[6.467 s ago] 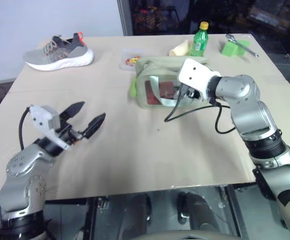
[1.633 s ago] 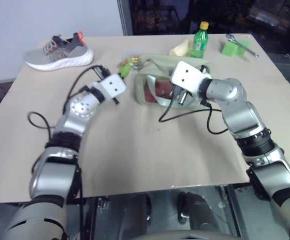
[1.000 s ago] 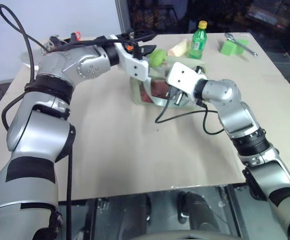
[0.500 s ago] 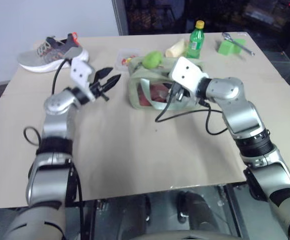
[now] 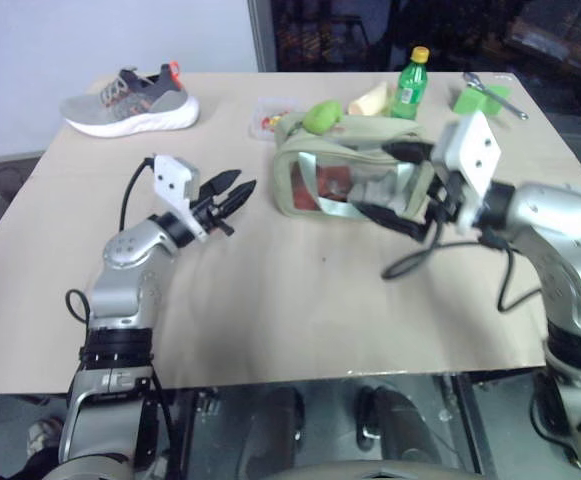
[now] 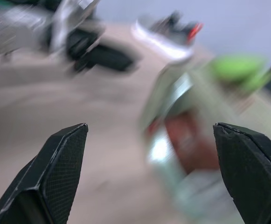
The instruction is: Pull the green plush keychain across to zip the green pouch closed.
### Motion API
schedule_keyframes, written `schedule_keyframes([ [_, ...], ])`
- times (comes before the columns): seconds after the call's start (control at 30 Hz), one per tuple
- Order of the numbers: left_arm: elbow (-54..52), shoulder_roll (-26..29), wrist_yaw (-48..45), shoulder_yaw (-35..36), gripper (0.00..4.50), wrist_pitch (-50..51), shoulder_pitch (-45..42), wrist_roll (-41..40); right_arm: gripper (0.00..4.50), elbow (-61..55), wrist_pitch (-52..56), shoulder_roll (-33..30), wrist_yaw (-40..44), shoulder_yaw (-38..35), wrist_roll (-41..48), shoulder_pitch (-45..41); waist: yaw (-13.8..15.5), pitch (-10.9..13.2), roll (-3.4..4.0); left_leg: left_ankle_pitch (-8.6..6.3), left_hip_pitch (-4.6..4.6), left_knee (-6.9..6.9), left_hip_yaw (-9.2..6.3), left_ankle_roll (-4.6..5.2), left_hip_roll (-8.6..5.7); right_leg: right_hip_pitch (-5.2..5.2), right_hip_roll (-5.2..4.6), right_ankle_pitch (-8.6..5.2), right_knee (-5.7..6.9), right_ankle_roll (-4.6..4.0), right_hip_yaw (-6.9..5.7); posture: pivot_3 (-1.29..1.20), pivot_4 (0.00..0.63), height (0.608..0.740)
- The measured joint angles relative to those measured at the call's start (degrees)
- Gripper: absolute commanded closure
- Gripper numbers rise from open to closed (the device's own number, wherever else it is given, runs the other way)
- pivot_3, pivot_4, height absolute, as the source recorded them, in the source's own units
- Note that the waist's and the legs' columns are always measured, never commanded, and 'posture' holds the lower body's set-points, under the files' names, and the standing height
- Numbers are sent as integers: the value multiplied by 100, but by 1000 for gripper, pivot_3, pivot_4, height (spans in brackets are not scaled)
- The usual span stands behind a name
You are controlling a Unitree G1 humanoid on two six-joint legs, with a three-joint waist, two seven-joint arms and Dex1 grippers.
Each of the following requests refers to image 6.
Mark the black sneaker with white sole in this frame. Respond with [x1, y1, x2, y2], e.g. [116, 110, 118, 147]
[130, 10, 205, 61]

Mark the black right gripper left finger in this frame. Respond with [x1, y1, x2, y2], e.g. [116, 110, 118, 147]
[0, 123, 89, 224]

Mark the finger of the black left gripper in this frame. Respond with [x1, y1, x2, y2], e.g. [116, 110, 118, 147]
[92, 44, 136, 72]

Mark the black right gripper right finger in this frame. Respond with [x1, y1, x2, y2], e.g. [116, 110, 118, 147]
[213, 122, 271, 224]

